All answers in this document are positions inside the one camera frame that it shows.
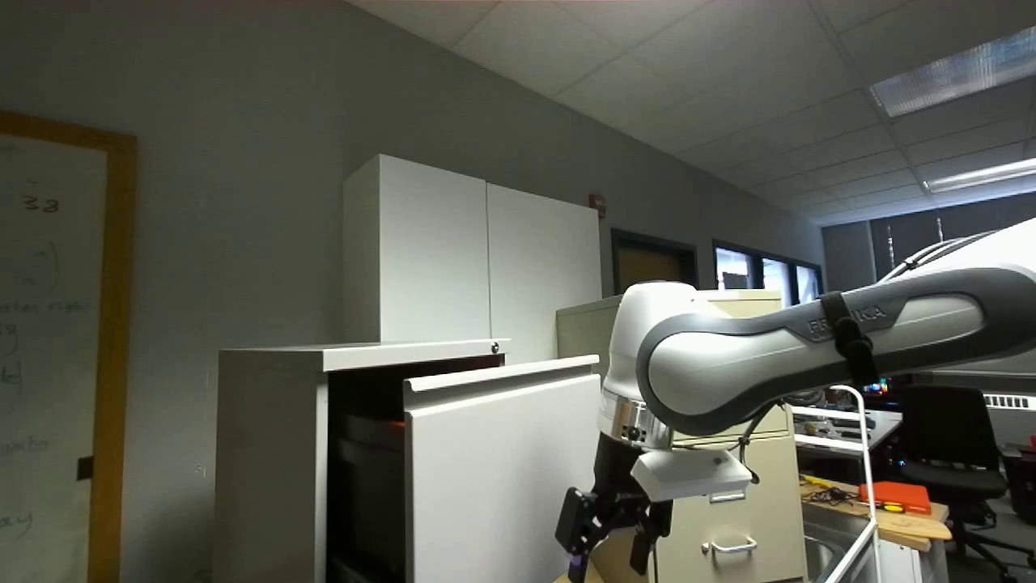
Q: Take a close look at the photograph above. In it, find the orange red box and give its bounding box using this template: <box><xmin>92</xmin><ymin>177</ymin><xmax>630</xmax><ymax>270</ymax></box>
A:
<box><xmin>857</xmin><ymin>479</ymin><xmax>931</xmax><ymax>514</ymax></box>

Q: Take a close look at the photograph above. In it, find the white low cabinet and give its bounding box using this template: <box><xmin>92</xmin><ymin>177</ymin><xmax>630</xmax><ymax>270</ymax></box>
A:
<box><xmin>212</xmin><ymin>340</ymin><xmax>506</xmax><ymax>583</ymax></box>

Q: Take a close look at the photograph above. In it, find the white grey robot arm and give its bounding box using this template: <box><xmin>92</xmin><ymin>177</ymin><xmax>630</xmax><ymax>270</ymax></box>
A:
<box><xmin>557</xmin><ymin>221</ymin><xmax>1036</xmax><ymax>583</ymax></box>

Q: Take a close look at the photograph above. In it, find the tall white wall cabinet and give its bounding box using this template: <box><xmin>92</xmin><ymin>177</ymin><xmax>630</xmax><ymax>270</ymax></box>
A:
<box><xmin>343</xmin><ymin>154</ymin><xmax>602</xmax><ymax>363</ymax></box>

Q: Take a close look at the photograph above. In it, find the dark framed doorway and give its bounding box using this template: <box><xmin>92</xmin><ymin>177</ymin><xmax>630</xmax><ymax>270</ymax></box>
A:
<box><xmin>612</xmin><ymin>231</ymin><xmax>697</xmax><ymax>290</ymax></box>

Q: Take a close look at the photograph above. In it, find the black velcro strap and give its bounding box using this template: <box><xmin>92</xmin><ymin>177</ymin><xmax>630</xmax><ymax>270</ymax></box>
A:
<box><xmin>820</xmin><ymin>289</ymin><xmax>880</xmax><ymax>387</ymax></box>

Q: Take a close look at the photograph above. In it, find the dark interior window row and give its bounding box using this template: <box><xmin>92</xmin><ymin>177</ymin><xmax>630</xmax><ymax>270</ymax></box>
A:
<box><xmin>712</xmin><ymin>243</ymin><xmax>822</xmax><ymax>303</ymax></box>

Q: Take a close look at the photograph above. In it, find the white metal tube frame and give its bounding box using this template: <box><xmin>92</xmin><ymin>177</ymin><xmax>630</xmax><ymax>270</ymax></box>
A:
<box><xmin>791</xmin><ymin>386</ymin><xmax>876</xmax><ymax>583</ymax></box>

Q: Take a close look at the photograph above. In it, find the wood framed whiteboard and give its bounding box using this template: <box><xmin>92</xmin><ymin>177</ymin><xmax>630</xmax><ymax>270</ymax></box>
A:
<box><xmin>0</xmin><ymin>111</ymin><xmax>135</xmax><ymax>583</ymax></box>

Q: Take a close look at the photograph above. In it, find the white top drawer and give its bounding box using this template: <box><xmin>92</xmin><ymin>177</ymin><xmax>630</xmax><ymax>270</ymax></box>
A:
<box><xmin>325</xmin><ymin>355</ymin><xmax>600</xmax><ymax>583</ymax></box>

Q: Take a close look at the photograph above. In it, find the ceiling fluorescent light panel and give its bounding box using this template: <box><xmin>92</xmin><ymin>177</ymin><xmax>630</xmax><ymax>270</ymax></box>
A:
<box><xmin>868</xmin><ymin>26</ymin><xmax>1036</xmax><ymax>117</ymax></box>

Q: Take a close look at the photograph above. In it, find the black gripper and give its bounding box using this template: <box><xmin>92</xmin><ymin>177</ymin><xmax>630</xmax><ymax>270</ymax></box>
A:
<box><xmin>552</xmin><ymin>436</ymin><xmax>672</xmax><ymax>574</ymax></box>

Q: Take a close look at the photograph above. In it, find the black office chair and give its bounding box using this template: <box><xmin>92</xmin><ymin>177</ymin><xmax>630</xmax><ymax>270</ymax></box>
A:
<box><xmin>900</xmin><ymin>386</ymin><xmax>1036</xmax><ymax>583</ymax></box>

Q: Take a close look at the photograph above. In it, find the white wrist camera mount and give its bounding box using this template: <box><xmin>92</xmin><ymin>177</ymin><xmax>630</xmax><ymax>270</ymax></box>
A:
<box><xmin>630</xmin><ymin>443</ymin><xmax>750</xmax><ymax>502</ymax></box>

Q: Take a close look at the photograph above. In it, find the beige metal filing cabinet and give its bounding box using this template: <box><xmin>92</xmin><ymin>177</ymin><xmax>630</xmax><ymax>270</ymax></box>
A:
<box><xmin>562</xmin><ymin>282</ymin><xmax>806</xmax><ymax>583</ymax></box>

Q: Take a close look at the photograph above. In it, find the wooden work table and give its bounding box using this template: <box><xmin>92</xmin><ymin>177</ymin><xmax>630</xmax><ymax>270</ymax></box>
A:
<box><xmin>800</xmin><ymin>472</ymin><xmax>950</xmax><ymax>583</ymax></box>

